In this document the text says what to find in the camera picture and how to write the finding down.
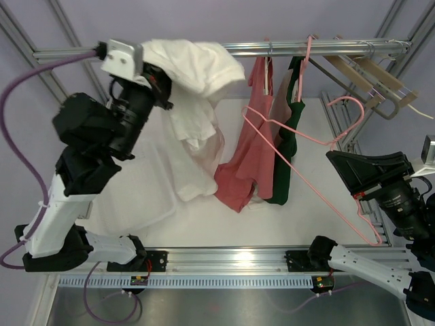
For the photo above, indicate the green and white t shirt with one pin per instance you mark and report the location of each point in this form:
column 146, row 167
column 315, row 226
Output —
column 286, row 109

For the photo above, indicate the cream plastic hanger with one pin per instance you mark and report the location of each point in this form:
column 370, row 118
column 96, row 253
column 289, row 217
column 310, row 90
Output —
column 268, row 70

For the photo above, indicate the aluminium clothes rail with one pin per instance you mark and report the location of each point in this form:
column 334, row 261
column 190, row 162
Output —
column 321, row 47

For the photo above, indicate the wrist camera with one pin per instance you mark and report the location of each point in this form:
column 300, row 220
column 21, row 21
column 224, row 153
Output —
column 424, row 165
column 124, row 59

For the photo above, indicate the pink t shirt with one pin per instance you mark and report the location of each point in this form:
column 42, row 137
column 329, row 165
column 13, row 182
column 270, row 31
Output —
column 251, row 167

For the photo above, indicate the thick pink plastic hanger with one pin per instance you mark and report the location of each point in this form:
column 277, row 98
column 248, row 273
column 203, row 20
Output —
column 303, row 66

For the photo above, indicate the wooden hangers bundle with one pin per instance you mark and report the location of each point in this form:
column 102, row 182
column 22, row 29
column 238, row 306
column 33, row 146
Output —
column 386, row 98

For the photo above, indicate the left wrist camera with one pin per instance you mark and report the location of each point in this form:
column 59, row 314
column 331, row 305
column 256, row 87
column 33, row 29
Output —
column 124, row 59

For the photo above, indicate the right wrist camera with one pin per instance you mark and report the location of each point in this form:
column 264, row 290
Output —
column 424, row 165

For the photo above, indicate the thin pink wire hanger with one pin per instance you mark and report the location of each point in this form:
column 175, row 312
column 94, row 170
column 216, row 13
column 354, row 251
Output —
column 318, row 204

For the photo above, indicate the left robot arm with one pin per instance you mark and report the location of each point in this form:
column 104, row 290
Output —
column 97, row 138

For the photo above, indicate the white slotted cable duct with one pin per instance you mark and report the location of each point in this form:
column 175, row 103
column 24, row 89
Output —
column 187, row 282

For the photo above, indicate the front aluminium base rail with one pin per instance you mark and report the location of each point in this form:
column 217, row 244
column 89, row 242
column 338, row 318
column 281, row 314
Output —
column 255, row 260

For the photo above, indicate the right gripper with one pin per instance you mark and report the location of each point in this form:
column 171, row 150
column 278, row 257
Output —
column 363, row 170

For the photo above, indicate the white plastic basket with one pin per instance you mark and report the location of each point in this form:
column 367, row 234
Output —
column 138, row 196

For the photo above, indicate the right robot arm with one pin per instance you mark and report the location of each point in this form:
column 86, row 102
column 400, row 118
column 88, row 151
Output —
column 414, row 221

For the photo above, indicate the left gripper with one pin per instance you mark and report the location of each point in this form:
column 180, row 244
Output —
column 160, row 81

